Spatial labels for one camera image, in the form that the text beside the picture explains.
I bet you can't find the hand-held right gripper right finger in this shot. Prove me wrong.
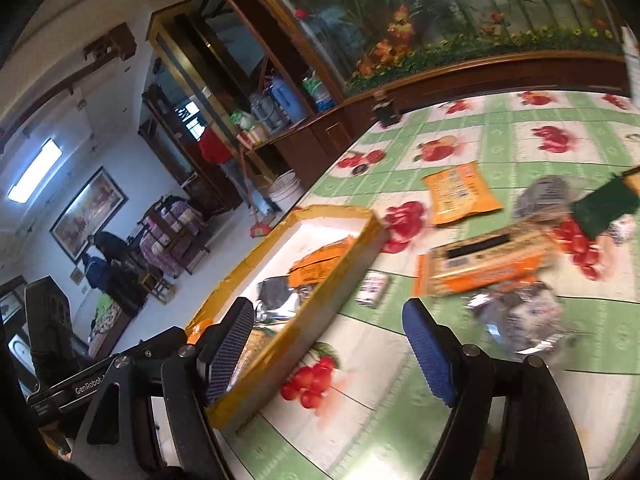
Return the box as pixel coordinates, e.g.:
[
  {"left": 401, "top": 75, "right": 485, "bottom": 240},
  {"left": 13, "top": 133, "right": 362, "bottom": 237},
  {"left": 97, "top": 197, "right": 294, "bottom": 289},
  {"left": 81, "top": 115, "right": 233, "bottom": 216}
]
[{"left": 402, "top": 297, "right": 591, "bottom": 480}]

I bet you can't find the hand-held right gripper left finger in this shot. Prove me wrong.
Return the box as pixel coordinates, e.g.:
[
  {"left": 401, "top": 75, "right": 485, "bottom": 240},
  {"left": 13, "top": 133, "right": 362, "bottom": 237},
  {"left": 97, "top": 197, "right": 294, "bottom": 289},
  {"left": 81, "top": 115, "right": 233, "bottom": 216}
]
[{"left": 65, "top": 297, "right": 256, "bottom": 480}]

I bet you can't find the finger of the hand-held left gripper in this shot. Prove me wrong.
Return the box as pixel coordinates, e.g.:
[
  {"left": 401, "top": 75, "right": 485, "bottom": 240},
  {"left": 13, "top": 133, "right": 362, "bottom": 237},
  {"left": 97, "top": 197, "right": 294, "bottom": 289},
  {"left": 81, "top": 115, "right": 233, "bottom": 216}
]
[{"left": 116, "top": 326, "right": 189, "bottom": 361}]

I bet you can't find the yellow cardboard box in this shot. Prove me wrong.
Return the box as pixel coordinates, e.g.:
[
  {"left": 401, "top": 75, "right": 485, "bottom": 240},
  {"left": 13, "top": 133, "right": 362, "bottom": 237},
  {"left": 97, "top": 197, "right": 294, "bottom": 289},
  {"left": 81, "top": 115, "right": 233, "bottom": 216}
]
[{"left": 185, "top": 205, "right": 391, "bottom": 431}]

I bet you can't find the silver foil snack packet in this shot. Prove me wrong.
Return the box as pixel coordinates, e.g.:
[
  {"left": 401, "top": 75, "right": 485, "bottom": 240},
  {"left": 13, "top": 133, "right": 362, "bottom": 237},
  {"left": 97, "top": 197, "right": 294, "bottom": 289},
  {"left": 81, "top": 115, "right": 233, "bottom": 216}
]
[
  {"left": 466, "top": 280, "right": 567, "bottom": 357},
  {"left": 255, "top": 275, "right": 307, "bottom": 327}
]

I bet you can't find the large orange cracker pack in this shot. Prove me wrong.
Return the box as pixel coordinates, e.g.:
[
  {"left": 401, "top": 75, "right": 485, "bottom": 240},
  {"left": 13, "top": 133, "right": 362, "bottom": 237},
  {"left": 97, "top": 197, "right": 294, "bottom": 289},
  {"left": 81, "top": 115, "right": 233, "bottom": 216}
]
[{"left": 415, "top": 227, "right": 557, "bottom": 307}]

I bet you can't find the orange snack packet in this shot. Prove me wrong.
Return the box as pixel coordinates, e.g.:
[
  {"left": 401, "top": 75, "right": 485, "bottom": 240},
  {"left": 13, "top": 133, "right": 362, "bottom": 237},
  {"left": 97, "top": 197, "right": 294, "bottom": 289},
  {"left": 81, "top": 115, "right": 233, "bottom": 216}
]
[
  {"left": 289, "top": 236, "right": 359, "bottom": 287},
  {"left": 421, "top": 160, "right": 504, "bottom": 227}
]

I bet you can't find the clear cracker packet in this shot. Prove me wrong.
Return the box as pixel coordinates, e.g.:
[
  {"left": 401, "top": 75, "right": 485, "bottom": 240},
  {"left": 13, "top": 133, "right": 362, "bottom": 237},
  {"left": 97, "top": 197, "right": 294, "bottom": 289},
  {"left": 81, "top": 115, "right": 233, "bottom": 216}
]
[{"left": 247, "top": 326, "right": 279, "bottom": 362}]

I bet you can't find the wooden stool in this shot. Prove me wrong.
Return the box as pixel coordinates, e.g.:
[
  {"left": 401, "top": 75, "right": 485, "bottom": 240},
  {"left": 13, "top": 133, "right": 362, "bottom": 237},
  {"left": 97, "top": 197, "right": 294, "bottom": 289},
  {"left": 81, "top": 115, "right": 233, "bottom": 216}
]
[{"left": 140, "top": 270, "right": 174, "bottom": 307}]

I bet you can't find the green printed cloth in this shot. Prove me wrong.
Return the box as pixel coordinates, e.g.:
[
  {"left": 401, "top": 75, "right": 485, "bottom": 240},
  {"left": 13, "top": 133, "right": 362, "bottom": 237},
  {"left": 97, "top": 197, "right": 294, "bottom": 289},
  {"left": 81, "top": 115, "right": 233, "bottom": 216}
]
[{"left": 89, "top": 292, "right": 122, "bottom": 347}]

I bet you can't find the table with pink cloth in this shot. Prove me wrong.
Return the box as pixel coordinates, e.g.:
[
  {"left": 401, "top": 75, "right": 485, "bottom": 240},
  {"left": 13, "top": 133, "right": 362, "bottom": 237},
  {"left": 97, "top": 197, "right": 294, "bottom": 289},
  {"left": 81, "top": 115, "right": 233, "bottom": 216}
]
[{"left": 139, "top": 197, "right": 212, "bottom": 279}]

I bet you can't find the ceiling light panel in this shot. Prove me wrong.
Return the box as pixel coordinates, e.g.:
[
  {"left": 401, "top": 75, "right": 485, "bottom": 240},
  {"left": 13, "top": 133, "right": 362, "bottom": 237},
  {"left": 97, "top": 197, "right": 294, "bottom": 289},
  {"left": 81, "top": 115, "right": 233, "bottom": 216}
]
[{"left": 7, "top": 137, "right": 64, "bottom": 205}]

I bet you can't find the white plastic bucket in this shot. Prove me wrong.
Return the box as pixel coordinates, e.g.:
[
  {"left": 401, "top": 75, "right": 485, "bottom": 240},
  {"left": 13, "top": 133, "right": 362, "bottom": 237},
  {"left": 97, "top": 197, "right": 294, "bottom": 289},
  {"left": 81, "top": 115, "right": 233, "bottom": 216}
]
[{"left": 267, "top": 170, "right": 307, "bottom": 214}]

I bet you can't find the grey seed packet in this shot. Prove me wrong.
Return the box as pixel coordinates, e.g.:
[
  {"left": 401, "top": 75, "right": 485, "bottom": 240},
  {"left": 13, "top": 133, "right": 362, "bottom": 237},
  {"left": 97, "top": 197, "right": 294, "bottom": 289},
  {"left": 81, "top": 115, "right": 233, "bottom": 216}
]
[{"left": 512, "top": 175, "right": 577, "bottom": 227}]

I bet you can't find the fruit print tablecloth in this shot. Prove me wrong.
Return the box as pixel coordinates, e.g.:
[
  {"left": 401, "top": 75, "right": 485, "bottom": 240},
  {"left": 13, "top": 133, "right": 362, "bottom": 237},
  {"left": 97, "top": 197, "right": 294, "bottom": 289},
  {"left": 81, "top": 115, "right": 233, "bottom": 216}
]
[{"left": 220, "top": 89, "right": 640, "bottom": 480}]

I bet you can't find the small orange box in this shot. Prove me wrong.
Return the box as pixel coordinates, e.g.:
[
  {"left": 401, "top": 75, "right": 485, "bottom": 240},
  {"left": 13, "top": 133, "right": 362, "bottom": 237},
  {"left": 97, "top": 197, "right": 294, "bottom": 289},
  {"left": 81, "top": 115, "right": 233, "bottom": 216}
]
[{"left": 237, "top": 125, "right": 272, "bottom": 149}]

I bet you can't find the window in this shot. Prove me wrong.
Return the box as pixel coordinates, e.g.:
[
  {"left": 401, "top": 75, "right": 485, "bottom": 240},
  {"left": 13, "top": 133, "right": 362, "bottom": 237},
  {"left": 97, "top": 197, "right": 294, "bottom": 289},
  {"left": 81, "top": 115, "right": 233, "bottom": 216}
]
[{"left": 174, "top": 101, "right": 202, "bottom": 142}]

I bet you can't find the dark green packet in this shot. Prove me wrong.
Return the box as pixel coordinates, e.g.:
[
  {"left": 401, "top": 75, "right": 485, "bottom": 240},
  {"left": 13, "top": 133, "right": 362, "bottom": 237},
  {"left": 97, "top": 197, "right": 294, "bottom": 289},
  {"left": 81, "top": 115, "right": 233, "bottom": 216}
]
[{"left": 570, "top": 172, "right": 640, "bottom": 242}]

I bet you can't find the low wooden sideboard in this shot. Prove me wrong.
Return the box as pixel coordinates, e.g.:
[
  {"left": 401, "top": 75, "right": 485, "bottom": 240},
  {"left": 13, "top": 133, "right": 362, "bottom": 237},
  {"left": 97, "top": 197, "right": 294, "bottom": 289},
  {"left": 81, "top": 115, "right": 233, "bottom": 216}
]
[{"left": 240, "top": 94, "right": 383, "bottom": 202}]

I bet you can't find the small green white packet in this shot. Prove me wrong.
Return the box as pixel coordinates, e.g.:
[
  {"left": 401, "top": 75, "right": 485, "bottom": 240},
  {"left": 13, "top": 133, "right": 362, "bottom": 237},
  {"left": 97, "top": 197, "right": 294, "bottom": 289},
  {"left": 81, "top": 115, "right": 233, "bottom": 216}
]
[{"left": 229, "top": 108, "right": 257, "bottom": 134}]

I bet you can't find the grey thermos flask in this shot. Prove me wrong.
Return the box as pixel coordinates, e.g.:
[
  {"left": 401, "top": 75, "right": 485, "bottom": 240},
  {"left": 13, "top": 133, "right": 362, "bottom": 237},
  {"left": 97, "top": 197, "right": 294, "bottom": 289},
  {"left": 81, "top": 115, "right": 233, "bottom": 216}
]
[{"left": 248, "top": 91, "right": 281, "bottom": 134}]

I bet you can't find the dark glass jar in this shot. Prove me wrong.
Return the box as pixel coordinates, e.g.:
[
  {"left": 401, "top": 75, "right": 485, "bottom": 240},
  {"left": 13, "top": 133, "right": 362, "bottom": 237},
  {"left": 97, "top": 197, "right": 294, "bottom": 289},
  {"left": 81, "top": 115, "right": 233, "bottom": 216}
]
[{"left": 372, "top": 91, "right": 402, "bottom": 129}]

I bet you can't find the wooden glass display cabinet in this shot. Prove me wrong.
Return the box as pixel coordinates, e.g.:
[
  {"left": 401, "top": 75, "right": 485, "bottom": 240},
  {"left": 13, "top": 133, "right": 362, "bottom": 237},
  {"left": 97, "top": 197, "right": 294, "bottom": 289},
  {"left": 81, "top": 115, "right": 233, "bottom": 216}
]
[{"left": 142, "top": 0, "right": 253, "bottom": 213}]

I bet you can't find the blue thermos flask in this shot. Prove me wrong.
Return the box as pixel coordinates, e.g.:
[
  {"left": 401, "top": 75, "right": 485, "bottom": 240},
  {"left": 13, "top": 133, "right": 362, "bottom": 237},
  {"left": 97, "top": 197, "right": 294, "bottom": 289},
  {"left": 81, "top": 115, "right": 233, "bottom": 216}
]
[{"left": 269, "top": 75, "right": 307, "bottom": 124}]

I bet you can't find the green and white bag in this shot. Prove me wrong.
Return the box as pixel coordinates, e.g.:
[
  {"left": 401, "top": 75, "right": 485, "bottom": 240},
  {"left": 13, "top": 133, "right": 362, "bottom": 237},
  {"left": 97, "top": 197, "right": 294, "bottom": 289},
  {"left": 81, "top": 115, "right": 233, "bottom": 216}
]
[{"left": 301, "top": 69, "right": 337, "bottom": 114}]

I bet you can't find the white spray bottle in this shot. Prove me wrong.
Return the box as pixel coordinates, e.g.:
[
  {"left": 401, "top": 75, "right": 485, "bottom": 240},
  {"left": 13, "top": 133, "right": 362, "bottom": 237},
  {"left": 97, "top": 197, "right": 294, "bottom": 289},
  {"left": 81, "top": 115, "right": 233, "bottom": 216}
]
[{"left": 620, "top": 24, "right": 640, "bottom": 97}]

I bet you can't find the framed wall painting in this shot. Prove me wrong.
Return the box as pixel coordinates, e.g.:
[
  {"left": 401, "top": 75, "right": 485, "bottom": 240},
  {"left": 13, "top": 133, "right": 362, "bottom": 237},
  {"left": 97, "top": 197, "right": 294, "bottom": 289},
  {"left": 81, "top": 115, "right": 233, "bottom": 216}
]
[{"left": 49, "top": 166, "right": 129, "bottom": 265}]

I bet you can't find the wooden ceiling bracket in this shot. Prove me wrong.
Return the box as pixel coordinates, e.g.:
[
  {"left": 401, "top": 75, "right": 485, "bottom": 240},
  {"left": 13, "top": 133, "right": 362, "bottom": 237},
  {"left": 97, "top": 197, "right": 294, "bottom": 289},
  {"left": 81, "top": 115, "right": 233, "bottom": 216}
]
[{"left": 82, "top": 22, "right": 139, "bottom": 67}]

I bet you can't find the floral wall picture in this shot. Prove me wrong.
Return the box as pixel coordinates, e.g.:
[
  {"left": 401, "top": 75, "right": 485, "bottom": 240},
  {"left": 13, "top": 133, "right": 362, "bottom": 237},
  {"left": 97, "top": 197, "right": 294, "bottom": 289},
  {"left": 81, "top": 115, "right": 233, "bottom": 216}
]
[{"left": 244, "top": 0, "right": 627, "bottom": 97}]

